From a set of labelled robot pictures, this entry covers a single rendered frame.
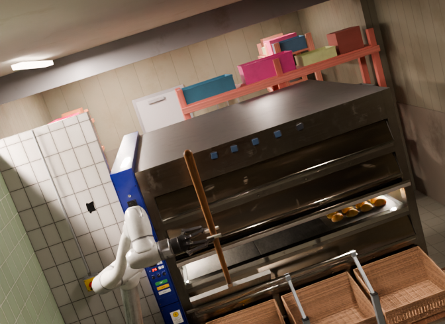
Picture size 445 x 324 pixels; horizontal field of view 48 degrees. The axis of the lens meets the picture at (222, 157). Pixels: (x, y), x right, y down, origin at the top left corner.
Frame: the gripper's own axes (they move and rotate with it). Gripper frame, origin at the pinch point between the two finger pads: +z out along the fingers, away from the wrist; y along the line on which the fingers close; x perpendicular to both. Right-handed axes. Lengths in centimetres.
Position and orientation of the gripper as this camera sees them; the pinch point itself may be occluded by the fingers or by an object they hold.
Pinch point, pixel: (212, 232)
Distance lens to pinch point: 234.5
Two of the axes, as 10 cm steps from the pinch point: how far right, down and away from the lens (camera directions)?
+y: 3.1, 8.3, -4.7
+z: 9.5, -3.1, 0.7
